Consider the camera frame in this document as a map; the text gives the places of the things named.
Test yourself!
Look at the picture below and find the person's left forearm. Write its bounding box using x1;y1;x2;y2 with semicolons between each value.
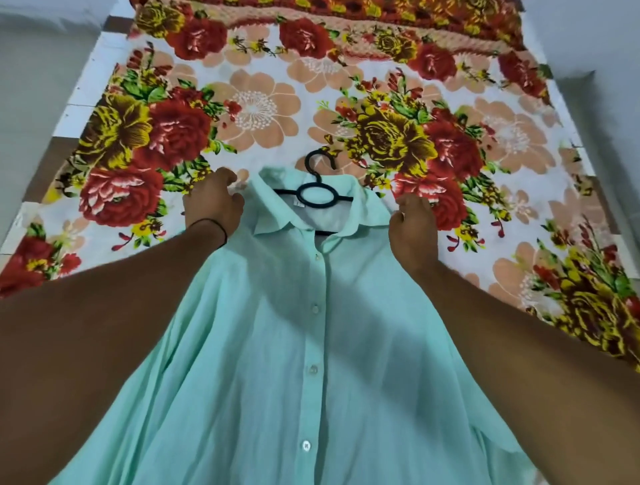
0;220;228;485

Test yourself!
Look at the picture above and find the black wrist band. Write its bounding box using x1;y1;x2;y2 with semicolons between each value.
189;218;229;249

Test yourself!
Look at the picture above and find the person's right hand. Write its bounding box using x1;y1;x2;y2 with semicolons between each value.
388;193;440;271

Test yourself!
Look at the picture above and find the black plastic clothes hanger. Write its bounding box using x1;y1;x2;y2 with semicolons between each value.
273;149;355;237

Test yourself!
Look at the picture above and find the person's right forearm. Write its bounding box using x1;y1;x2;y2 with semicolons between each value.
413;260;640;485

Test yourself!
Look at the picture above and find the mint green button shirt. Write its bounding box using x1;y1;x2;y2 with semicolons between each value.
50;166;538;485

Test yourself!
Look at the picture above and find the person's left hand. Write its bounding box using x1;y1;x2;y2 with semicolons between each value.
182;167;245;239

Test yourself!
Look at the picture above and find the floral bed sheet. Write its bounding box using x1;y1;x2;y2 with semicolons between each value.
0;0;640;373

